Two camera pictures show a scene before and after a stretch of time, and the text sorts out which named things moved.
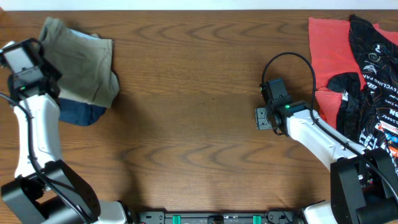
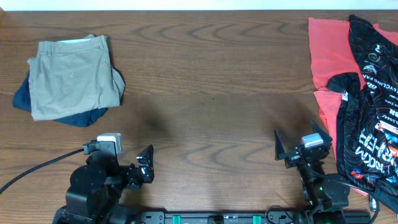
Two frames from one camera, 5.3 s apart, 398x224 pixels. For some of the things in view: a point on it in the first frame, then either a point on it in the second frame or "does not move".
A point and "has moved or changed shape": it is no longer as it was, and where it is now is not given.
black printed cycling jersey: [369, 116] does not move
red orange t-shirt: [334, 52] does not move
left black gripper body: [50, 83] -> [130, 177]
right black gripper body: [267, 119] -> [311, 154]
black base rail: [221, 217] does not move
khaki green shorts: [84, 64] has moved or changed shape
